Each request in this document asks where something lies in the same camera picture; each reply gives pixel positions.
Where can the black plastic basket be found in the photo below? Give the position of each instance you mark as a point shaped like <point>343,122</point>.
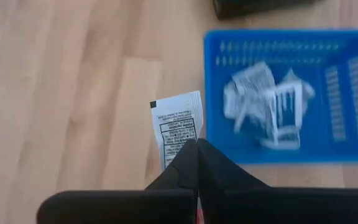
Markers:
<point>259,7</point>

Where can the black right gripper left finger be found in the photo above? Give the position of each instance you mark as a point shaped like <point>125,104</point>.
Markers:
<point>120,208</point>

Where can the blue plastic basket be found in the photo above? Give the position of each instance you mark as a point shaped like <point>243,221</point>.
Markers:
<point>222,149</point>

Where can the small white packet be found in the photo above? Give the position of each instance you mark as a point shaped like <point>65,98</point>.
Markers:
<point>306,90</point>
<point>233,102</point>
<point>253,77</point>

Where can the narrow white packet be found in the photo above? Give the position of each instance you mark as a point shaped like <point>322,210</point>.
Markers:
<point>176,115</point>

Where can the white packet blue print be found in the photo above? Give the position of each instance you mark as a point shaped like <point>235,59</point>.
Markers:
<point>286,115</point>

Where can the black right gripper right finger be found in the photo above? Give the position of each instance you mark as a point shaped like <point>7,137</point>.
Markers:
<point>291,207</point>

